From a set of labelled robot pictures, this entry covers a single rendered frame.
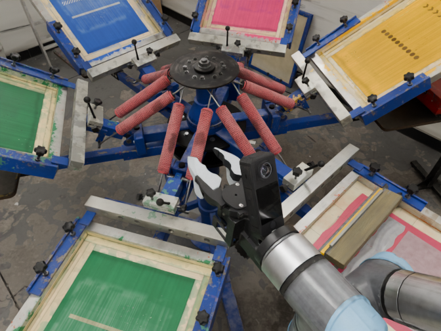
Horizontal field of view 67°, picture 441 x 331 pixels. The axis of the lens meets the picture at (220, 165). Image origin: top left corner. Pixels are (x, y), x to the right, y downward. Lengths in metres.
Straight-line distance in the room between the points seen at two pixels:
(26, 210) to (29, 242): 0.30
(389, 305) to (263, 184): 0.24
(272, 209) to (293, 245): 0.06
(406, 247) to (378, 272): 0.89
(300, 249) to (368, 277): 0.16
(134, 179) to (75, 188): 0.47
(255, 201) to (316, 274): 0.12
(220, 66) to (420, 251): 1.07
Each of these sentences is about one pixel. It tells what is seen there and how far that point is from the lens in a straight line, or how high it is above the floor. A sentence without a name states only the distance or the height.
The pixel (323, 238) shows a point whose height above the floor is 0.95.
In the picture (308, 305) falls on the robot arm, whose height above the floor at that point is 1.68.
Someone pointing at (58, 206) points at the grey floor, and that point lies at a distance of 2.85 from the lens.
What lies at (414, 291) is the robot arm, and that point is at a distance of 0.53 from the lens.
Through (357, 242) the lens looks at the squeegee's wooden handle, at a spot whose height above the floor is 1.06.
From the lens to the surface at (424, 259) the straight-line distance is 1.46.
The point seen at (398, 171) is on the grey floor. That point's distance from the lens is 3.16.
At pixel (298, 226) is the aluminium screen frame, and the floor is 0.99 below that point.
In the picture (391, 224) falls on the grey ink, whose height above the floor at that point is 0.96.
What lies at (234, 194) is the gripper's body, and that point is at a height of 1.69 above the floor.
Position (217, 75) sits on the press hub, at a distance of 1.44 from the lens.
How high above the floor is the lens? 2.08
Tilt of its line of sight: 47 degrees down
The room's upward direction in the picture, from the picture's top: straight up
